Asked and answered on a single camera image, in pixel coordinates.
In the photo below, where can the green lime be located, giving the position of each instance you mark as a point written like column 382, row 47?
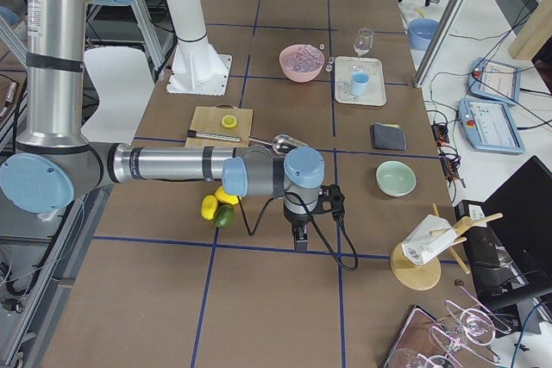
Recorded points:
column 224, row 216

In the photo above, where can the pink bowl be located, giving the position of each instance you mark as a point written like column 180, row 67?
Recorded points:
column 299, row 77

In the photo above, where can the light blue cup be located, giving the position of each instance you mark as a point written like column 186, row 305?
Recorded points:
column 358, row 84

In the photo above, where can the teach pendant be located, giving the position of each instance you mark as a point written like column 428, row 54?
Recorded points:
column 489, row 127
column 493, row 80

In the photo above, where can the wooden cup stand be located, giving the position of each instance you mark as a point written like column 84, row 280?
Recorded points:
column 414, row 261

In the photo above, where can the clear wine glass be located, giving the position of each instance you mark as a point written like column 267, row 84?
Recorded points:
column 362, row 45

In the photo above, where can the lemon half slice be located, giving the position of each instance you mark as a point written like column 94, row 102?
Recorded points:
column 229, row 121

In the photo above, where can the yellow lemon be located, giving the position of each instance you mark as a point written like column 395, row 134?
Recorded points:
column 223, row 197
column 209, row 206

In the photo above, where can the white chair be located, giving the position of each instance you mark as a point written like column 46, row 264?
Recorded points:
column 124, row 84

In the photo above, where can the steel muddler rod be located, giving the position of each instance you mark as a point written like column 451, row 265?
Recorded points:
column 209, row 136

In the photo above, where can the green ceramic bowl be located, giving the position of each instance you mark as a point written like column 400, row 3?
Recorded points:
column 395, row 178

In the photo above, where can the clear ice cubes pile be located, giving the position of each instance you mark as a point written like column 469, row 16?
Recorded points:
column 304, row 59

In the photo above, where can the near teach pendant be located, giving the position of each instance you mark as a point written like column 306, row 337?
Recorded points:
column 489, row 127

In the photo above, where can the metal ice scoop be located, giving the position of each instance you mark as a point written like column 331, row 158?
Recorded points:
column 281, row 144

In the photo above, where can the blue bowl on side table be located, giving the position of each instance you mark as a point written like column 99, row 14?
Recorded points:
column 420, row 33

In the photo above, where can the wooden cutting board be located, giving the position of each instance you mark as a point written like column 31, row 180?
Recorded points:
column 209, row 120

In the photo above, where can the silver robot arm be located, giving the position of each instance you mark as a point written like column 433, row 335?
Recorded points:
column 54, row 163

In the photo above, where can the hanging wine glasses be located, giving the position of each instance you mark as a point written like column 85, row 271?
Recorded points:
column 460, row 338

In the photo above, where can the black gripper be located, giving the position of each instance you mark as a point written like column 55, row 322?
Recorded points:
column 296, row 221

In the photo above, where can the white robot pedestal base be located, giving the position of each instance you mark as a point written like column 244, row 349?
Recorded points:
column 196, row 67

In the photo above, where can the far teach pendant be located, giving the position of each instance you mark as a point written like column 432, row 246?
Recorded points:
column 493, row 80

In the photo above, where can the grey folded cloth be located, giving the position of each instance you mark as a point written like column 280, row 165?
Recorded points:
column 388, row 137

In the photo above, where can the white serving tray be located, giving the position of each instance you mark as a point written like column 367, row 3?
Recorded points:
column 375, row 94

